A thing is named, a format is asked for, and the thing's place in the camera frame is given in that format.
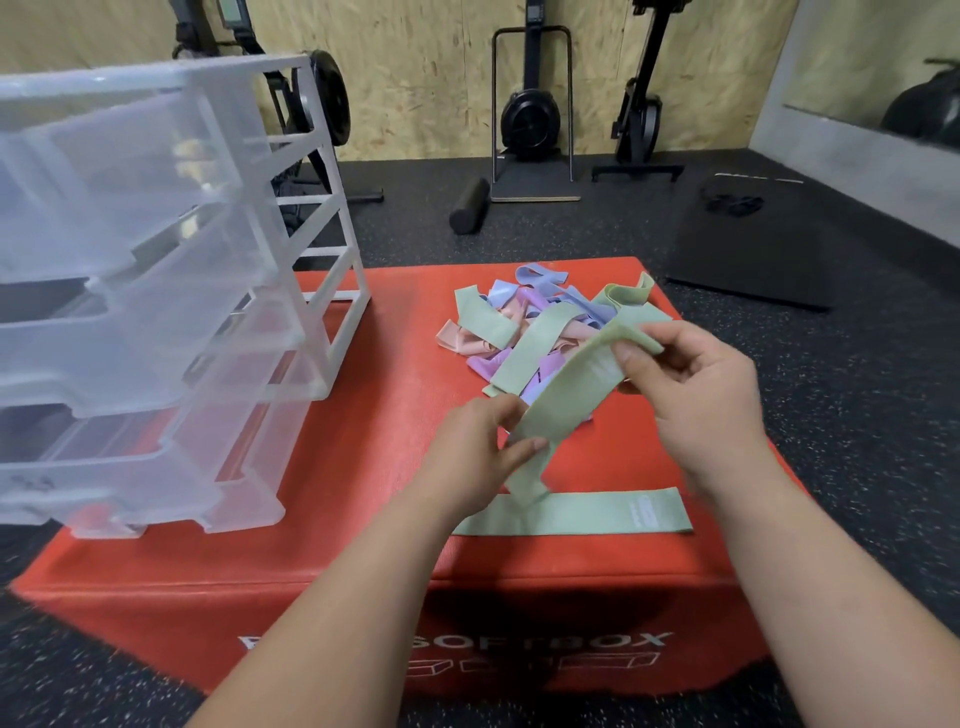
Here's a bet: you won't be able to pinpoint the person's right hand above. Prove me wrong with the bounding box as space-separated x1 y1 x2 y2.
611 320 781 502

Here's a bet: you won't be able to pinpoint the person's left hand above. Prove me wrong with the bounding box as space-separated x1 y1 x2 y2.
408 393 551 526

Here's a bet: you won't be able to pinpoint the pile of mixed resistance bands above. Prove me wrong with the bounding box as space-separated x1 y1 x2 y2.
436 263 676 421

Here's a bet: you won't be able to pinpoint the stack of green bands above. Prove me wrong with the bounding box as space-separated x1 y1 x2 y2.
452 487 695 538

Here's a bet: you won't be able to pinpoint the translucent plastic drawer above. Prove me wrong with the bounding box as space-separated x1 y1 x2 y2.
202 397 313 535
0 352 313 540
0 89 253 285
0 200 301 419

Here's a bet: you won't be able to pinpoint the clear plastic drawer unit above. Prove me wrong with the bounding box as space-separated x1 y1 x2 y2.
0 53 373 403

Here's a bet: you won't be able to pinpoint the person's left forearm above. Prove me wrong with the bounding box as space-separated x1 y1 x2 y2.
187 487 489 728

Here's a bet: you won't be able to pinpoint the person's right forearm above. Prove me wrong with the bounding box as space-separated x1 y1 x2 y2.
693 457 960 728

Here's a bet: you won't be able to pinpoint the red soft plyo box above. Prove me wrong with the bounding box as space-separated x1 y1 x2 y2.
11 256 811 699

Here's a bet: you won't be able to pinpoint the black exercise mat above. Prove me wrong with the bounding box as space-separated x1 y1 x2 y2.
663 173 838 313

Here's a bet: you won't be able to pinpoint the black foam roller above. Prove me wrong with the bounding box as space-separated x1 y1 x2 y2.
448 176 493 236

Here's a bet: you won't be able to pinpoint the black upright rowing machine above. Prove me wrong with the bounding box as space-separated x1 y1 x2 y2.
590 0 693 184

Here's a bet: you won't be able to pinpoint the black ski machine with stand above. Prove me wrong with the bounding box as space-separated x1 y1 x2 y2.
489 0 583 204

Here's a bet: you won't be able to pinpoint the black straps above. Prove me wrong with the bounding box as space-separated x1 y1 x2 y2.
701 191 766 219

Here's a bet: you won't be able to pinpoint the wall mirror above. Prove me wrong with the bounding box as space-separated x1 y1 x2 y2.
782 0 960 157

